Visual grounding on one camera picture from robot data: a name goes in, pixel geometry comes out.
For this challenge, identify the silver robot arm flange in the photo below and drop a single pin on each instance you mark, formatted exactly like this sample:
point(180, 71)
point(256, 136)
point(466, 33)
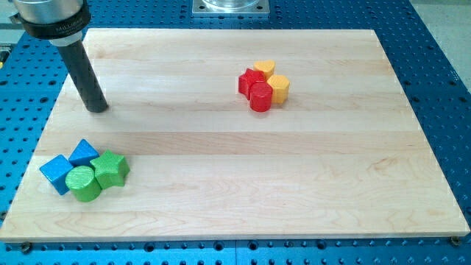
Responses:
point(53, 19)

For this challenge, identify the red cylinder block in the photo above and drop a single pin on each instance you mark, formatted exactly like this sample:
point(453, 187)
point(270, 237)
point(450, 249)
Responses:
point(260, 99)

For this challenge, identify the red star block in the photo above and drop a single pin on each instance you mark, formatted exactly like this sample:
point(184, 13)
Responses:
point(248, 79)

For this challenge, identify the yellow hexagon block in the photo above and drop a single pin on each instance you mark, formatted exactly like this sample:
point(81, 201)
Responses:
point(280, 87)

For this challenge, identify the yellow heart block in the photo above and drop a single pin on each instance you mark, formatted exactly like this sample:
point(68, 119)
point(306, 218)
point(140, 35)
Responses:
point(266, 66)

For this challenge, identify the light wooden board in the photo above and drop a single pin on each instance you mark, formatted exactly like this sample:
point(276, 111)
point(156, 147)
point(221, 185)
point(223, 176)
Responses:
point(343, 157)

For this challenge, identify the green star block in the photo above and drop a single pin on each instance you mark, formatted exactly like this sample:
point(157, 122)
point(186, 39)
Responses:
point(110, 169)

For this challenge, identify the blue triangle block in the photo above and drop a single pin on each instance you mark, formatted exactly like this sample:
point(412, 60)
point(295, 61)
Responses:
point(83, 154)

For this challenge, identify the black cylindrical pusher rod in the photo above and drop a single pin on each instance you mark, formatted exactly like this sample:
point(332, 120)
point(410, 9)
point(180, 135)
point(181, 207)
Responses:
point(80, 70)

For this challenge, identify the green cylinder block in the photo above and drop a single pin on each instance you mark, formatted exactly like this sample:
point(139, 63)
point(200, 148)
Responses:
point(82, 183)

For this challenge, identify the blue cube block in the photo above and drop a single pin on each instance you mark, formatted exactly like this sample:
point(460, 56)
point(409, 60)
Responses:
point(55, 171)

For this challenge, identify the blue perforated metal table plate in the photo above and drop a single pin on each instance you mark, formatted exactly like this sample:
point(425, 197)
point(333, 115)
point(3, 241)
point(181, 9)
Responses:
point(34, 72)

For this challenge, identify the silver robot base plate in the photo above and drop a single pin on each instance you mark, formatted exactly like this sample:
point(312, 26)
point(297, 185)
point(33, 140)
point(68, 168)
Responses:
point(212, 7)

